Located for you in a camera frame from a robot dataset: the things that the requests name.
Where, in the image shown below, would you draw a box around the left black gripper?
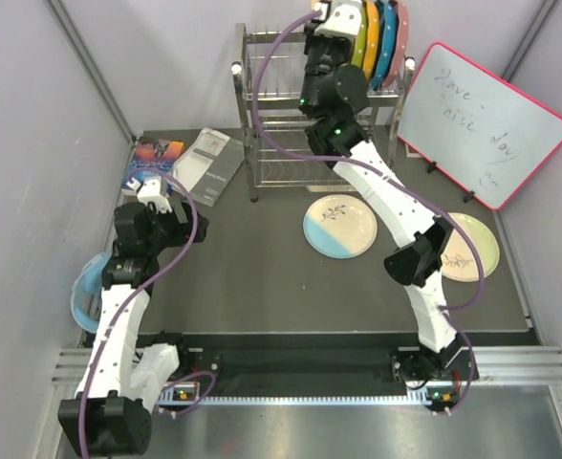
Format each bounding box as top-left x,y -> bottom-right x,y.
144,198 -> 208,254

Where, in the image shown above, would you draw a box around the white blue leaf plate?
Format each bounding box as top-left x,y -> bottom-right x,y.
303,194 -> 378,259

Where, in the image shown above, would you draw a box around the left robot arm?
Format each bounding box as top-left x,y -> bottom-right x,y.
57,202 -> 208,458

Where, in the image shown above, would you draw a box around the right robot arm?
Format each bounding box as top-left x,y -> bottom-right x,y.
299,20 -> 461,379

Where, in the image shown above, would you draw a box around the steel two-tier dish rack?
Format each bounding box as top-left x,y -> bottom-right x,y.
230,22 -> 417,204

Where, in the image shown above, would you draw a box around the green polka dot plate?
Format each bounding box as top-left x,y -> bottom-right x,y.
351,33 -> 366,68

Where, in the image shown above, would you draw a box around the yellow polka dot plate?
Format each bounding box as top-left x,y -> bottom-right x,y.
362,1 -> 380,81

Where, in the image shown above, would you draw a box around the grey white booklet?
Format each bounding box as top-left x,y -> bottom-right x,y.
171,128 -> 244,207

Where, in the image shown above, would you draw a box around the blue orange paperback book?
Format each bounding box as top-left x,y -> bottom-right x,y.
121,137 -> 185,196

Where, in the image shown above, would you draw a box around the blue polka dot plate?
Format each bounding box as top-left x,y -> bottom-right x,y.
370,1 -> 397,91

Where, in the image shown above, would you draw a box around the pink polka dot plate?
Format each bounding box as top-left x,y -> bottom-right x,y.
381,1 -> 409,88

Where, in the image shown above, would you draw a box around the light blue headphones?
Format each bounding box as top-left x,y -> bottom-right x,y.
70,252 -> 112,334

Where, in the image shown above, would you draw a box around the pink framed whiteboard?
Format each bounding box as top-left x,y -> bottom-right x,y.
399,42 -> 562,210

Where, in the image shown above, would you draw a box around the cream green plate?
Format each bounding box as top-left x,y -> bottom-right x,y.
438,211 -> 501,283

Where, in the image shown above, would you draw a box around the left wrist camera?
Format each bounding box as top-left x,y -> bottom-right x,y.
127,175 -> 172,214

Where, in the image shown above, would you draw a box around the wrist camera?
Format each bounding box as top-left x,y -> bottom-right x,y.
127,175 -> 172,214
312,0 -> 362,40

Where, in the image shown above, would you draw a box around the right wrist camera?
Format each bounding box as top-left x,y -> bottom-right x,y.
312,0 -> 362,40

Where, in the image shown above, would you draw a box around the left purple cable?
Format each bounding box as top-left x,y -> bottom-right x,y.
77,166 -> 217,458

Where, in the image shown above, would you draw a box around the purple cable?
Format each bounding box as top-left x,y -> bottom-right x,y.
251,11 -> 486,415
77,166 -> 217,458

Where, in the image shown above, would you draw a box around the grey slotted cable duct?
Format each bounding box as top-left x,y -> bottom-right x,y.
158,383 -> 452,407

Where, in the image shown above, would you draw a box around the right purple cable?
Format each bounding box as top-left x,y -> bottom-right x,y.
251,11 -> 486,415

